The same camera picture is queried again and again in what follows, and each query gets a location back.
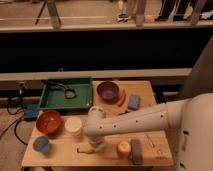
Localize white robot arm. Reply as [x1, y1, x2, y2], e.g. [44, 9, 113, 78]
[84, 93, 213, 171]

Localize white plastic cup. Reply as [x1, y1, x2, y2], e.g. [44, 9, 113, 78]
[65, 117, 82, 137]

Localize blue plastic cup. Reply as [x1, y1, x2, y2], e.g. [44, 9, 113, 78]
[33, 136, 51, 154]

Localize yellow red apple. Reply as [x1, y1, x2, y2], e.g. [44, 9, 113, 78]
[117, 141, 131, 158]

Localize wooden board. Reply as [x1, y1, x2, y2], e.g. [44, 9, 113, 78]
[22, 81, 174, 168]

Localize grey rectangular block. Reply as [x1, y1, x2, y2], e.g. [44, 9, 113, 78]
[131, 139, 143, 165]

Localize purple bowl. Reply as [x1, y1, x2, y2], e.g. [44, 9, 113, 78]
[97, 81, 119, 101]

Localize orange carrot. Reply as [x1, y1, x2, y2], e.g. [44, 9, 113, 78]
[117, 90, 126, 107]

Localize metal fork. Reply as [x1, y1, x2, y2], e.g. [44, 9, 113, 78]
[145, 133, 156, 148]

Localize orange bowl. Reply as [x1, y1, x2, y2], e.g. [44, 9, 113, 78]
[36, 110, 62, 135]

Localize green plastic tray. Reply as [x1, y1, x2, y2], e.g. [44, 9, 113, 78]
[39, 77, 93, 111]

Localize blue sponge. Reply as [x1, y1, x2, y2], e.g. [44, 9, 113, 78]
[127, 95, 140, 110]

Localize black strainer utensil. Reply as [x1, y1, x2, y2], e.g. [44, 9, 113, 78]
[42, 80, 76, 99]

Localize blue box on floor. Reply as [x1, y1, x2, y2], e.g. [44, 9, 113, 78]
[24, 104, 39, 121]

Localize black cable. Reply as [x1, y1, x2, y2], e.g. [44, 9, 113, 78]
[0, 96, 31, 146]

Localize grey metal rail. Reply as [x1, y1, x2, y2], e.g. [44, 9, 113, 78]
[0, 68, 191, 81]

